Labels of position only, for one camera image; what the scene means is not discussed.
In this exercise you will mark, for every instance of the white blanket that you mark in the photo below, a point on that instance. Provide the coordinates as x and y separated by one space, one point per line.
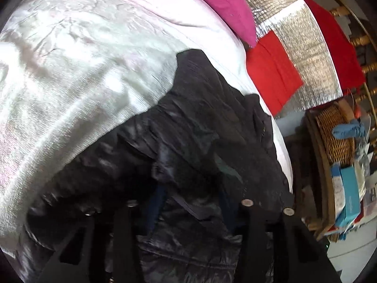
73 64

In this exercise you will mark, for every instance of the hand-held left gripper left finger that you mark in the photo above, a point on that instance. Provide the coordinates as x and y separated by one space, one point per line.
154 209

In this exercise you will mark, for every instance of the red pillow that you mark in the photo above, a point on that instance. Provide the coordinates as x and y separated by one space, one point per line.
271 70

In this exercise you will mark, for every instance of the blue cloth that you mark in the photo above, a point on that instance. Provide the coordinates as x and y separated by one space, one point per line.
347 129

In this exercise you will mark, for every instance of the wicker basket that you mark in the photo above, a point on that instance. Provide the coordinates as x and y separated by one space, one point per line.
332 144

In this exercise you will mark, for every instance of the silver foil insulation panel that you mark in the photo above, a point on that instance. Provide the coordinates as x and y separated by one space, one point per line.
306 50

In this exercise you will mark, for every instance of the wooden side table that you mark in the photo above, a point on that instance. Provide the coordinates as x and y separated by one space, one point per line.
322 182

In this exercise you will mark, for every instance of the light blue cardboard box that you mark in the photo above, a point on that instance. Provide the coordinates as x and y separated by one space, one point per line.
350 191

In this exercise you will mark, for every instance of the pink pillow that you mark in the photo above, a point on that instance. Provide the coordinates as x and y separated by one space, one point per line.
218 3

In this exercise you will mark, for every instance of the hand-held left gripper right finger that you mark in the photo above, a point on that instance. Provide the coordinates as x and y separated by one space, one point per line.
250 227

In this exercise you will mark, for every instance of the dark quilted jacket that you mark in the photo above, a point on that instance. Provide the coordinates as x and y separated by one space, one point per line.
191 123

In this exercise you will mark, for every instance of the red cloth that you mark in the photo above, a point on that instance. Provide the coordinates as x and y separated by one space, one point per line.
332 35

